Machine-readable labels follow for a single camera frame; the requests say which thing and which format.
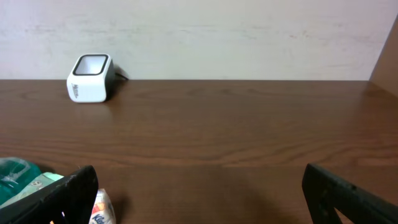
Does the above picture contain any small orange snack packet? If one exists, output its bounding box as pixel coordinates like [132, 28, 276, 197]
[89, 189, 116, 224]

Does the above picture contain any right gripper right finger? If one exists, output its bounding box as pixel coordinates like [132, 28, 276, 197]
[302, 164, 397, 224]

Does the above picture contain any teal mouthwash bottle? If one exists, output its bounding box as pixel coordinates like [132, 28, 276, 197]
[1, 157, 41, 204]

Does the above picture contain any light teal candy packet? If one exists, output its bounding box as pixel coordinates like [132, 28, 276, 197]
[1, 172, 63, 208]

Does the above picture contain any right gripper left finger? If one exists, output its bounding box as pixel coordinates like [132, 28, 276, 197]
[1, 165, 98, 224]

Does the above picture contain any white barcode scanner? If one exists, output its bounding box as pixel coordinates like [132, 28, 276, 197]
[67, 54, 115, 103]

